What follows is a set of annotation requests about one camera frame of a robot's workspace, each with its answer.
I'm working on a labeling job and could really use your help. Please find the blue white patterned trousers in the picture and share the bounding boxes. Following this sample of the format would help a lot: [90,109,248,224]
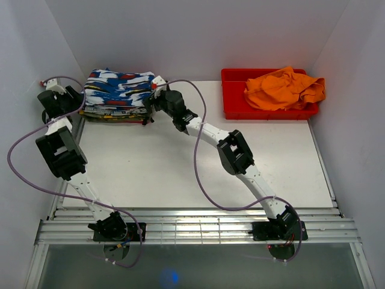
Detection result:
[84,69,155,107]

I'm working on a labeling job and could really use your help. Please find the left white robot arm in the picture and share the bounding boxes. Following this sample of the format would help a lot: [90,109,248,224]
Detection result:
[35,84,128,241]

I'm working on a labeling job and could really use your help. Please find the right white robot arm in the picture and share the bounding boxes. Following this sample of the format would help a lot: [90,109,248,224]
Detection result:
[144,88,304,241]

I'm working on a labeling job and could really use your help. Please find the newspaper print folded trousers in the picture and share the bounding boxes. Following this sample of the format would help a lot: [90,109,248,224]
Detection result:
[80,105,148,117]

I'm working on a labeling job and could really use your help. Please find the orange trousers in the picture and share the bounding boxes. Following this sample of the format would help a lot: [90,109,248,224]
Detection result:
[244,67,325,111]

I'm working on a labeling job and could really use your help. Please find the red plastic tray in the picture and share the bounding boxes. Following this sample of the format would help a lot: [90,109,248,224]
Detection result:
[221,68,319,120]

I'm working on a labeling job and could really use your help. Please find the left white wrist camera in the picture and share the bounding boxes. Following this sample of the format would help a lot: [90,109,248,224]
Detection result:
[40,78,67,95]

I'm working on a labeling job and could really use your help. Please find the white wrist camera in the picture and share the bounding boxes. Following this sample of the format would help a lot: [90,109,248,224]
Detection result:
[40,78,67,95]
[151,76,167,91]

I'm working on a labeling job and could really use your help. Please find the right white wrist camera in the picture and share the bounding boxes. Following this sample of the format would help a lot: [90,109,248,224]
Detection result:
[151,76,167,91]

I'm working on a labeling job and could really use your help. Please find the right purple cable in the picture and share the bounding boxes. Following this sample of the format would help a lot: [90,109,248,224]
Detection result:
[156,78,303,263]

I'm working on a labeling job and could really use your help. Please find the purple cable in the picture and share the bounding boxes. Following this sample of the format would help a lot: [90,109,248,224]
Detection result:
[6,75,144,269]
[156,78,303,263]

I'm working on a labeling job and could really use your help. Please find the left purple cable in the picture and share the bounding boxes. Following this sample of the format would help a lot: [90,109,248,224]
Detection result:
[6,75,144,269]

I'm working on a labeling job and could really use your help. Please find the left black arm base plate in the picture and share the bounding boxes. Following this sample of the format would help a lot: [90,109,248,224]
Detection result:
[92,222,147,243]

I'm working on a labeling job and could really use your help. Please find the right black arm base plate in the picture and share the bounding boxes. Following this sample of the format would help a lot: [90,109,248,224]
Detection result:
[248,221,309,241]

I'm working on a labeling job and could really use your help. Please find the aluminium frame rail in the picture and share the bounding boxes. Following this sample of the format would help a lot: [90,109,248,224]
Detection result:
[35,208,360,245]

